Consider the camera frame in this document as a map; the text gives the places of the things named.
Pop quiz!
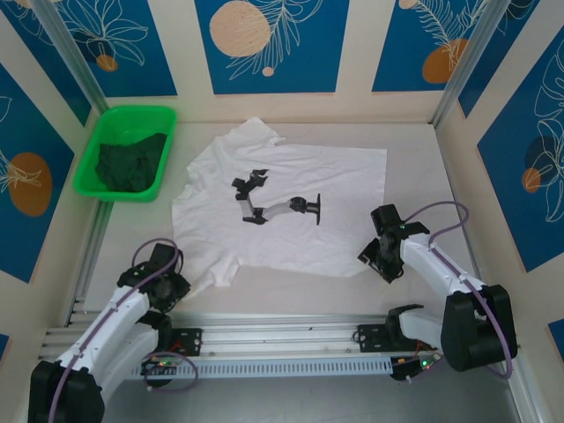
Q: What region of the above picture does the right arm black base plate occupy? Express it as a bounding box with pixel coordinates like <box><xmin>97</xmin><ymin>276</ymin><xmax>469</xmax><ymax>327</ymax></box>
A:
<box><xmin>356</xmin><ymin>323</ymin><xmax>440</xmax><ymax>354</ymax></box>

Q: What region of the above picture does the aluminium upright post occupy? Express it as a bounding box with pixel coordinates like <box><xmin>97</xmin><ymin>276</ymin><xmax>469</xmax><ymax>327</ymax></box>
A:
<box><xmin>31</xmin><ymin>0</ymin><xmax>116</xmax><ymax>129</ymax></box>
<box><xmin>427</xmin><ymin>0</ymin><xmax>503</xmax><ymax>130</ymax></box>

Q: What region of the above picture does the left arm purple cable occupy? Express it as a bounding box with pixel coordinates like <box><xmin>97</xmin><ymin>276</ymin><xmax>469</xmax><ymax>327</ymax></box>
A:
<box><xmin>48</xmin><ymin>239</ymin><xmax>198</xmax><ymax>423</ymax></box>

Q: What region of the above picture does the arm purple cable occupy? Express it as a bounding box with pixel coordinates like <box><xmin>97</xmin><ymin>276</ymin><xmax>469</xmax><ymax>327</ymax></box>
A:
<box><xmin>48</xmin><ymin>239</ymin><xmax>198</xmax><ymax>423</ymax></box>
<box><xmin>404</xmin><ymin>201</ymin><xmax>518</xmax><ymax>382</ymax></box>

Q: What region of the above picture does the dark green t-shirt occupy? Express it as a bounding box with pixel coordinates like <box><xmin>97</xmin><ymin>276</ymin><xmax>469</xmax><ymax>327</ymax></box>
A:
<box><xmin>95</xmin><ymin>131</ymin><xmax>169</xmax><ymax>194</ymax></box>

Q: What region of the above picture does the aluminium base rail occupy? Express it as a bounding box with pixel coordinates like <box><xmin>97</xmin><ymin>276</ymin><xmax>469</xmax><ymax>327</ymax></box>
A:
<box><xmin>37</xmin><ymin>310</ymin><xmax>523</xmax><ymax>365</ymax></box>

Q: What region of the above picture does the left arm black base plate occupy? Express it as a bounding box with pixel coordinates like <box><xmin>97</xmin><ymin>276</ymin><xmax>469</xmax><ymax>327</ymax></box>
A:
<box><xmin>122</xmin><ymin>327</ymin><xmax>204</xmax><ymax>359</ymax></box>

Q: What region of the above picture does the white printed t-shirt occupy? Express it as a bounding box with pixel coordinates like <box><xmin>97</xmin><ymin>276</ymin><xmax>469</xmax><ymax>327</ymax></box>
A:
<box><xmin>170</xmin><ymin>115</ymin><xmax>390</xmax><ymax>302</ymax></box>

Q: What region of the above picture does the grey metal sheet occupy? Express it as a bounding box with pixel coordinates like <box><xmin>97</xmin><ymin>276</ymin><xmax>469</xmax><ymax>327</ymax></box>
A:
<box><xmin>41</xmin><ymin>352</ymin><xmax>526</xmax><ymax>423</ymax></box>

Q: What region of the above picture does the blue floral wall panel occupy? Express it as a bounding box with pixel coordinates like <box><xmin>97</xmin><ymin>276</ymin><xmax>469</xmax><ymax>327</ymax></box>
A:
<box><xmin>457</xmin><ymin>0</ymin><xmax>564</xmax><ymax>119</ymax></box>
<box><xmin>477</xmin><ymin>41</ymin><xmax>564</xmax><ymax>273</ymax></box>
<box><xmin>56</xmin><ymin>0</ymin><xmax>178</xmax><ymax>99</ymax></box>
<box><xmin>0</xmin><ymin>63</ymin><xmax>76</xmax><ymax>284</ymax></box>
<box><xmin>0</xmin><ymin>0</ymin><xmax>93</xmax><ymax>128</ymax></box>
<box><xmin>372</xmin><ymin>0</ymin><xmax>488</xmax><ymax>93</ymax></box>
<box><xmin>195</xmin><ymin>0</ymin><xmax>351</xmax><ymax>95</ymax></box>

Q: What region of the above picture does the green plastic basket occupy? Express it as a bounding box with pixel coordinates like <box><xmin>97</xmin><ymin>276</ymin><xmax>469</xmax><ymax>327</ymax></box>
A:
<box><xmin>72</xmin><ymin>105</ymin><xmax>178</xmax><ymax>204</ymax></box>

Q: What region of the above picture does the grey slotted cable duct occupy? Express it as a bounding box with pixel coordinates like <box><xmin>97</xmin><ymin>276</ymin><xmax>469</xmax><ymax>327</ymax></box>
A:
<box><xmin>56</xmin><ymin>357</ymin><xmax>394</xmax><ymax>381</ymax></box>

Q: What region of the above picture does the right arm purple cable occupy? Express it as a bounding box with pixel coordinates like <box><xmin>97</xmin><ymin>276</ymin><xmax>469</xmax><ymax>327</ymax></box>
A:
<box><xmin>404</xmin><ymin>201</ymin><xmax>518</xmax><ymax>382</ymax></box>

